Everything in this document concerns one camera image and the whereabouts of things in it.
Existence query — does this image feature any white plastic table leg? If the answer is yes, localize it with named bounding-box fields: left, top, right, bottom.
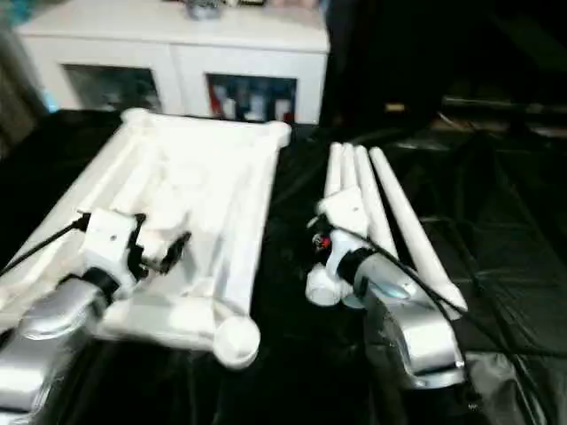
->
left=368, top=147, right=468, bottom=320
left=306, top=142, right=345, bottom=306
left=341, top=143, right=369, bottom=311
left=353, top=144, right=400, bottom=267

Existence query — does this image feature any white upturned plastic table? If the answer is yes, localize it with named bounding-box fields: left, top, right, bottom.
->
left=0, top=108, right=291, bottom=368

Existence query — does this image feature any black work mat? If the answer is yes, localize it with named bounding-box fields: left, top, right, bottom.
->
left=0, top=106, right=567, bottom=425

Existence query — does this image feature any white glass-door cabinet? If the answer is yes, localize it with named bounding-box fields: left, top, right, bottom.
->
left=13, top=0, right=330, bottom=125

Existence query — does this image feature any grey crumpled object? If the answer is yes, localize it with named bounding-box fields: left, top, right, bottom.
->
left=184, top=0, right=222, bottom=20

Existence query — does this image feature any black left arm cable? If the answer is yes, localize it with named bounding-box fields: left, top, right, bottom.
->
left=0, top=215, right=89, bottom=275

